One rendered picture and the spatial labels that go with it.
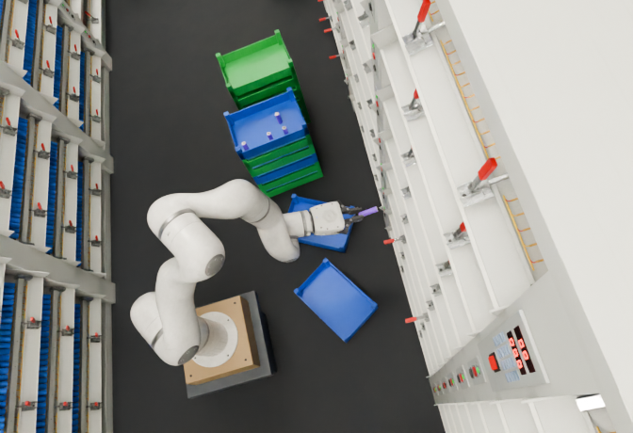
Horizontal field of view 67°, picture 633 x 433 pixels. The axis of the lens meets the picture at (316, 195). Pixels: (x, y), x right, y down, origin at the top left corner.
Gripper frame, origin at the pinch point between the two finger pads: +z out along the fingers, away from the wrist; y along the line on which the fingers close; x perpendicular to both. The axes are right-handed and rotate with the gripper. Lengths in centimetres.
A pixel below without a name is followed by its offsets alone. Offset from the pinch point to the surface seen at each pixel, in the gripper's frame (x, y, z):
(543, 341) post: -100, -55, -14
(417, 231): -30.9, -19.5, 6.2
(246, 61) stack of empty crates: 27, 93, -23
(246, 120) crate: 28, 62, -28
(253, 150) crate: 24, 44, -27
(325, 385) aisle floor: 64, -46, -14
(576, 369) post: -105, -57, -15
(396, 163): -30.5, 1.1, 6.5
